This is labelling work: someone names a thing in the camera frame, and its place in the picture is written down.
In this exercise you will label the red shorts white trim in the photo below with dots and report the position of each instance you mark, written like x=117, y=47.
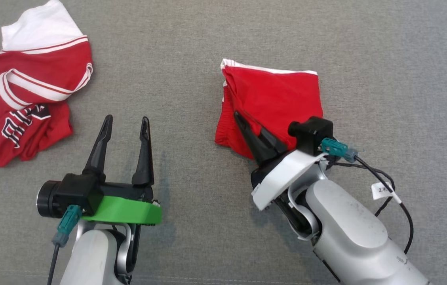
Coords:
x=271, y=95

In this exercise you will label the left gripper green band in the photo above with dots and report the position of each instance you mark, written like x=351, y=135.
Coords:
x=128, y=211

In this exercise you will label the red white Bulls jersey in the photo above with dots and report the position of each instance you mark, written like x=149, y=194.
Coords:
x=41, y=53

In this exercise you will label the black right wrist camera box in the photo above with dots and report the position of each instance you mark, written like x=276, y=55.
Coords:
x=314, y=132

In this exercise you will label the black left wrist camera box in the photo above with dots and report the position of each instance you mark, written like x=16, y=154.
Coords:
x=77, y=190

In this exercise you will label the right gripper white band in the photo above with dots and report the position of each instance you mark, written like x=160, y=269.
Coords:
x=282, y=174

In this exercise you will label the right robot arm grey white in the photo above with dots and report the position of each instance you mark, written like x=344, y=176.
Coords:
x=350, y=229

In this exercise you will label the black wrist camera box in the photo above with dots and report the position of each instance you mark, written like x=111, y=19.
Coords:
x=77, y=190
x=314, y=132

